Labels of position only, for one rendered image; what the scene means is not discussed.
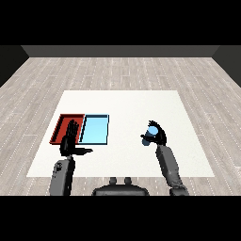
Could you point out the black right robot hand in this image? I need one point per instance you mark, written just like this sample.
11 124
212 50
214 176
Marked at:
160 135

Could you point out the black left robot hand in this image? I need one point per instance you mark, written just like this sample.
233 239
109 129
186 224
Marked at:
69 140

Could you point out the small blue can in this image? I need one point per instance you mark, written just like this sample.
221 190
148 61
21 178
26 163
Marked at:
150 134

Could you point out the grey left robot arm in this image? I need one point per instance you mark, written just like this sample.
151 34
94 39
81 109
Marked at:
61 177

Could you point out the red shallow open box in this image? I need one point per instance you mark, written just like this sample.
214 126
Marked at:
61 129

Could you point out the light blue shallow open box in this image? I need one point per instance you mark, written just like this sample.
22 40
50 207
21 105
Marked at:
94 129

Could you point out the dark grey robot body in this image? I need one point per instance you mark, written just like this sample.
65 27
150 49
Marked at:
120 189

